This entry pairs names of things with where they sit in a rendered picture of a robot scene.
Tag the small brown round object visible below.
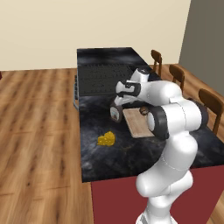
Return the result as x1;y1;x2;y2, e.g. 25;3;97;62
139;106;151;116

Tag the yellow cheese wedge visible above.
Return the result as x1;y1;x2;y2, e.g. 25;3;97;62
96;130;116;147

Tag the grey oven handle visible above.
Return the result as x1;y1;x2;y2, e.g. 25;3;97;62
72;74;81;111

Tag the dark condiment jar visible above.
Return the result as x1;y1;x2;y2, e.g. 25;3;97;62
109;102;123;123

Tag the red kitchen island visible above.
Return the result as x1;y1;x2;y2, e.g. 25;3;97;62
76;46;224;224

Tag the black hob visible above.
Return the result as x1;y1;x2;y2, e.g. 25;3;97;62
77;63;138;97

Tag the wooden cutting board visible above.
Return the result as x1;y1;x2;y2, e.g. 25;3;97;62
122;107;156;139

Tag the brown wooden chair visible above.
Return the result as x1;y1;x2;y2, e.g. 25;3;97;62
168;63;186;95
198;87;224;136
150;49;164;78

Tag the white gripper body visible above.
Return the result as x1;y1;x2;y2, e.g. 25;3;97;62
113;95;144;108

